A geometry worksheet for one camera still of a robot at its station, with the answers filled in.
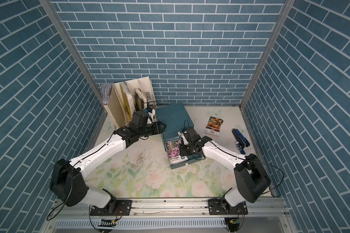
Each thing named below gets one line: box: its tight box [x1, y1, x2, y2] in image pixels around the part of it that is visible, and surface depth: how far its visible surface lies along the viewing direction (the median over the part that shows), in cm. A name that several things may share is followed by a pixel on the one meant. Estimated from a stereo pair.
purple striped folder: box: [101, 82, 113, 106], surface depth 91 cm
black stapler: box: [231, 128, 245, 149], surface depth 102 cm
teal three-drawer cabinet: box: [155, 102, 202, 170], surface depth 84 cm
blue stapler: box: [231, 128, 250, 149], surface depth 101 cm
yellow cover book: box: [113, 81, 135, 126], surface depth 99 cm
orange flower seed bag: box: [204, 116, 225, 137], surface depth 110 cm
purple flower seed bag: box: [163, 136, 189, 166], surface depth 88 cm
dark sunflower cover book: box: [135, 87, 148, 111], surface depth 101 cm
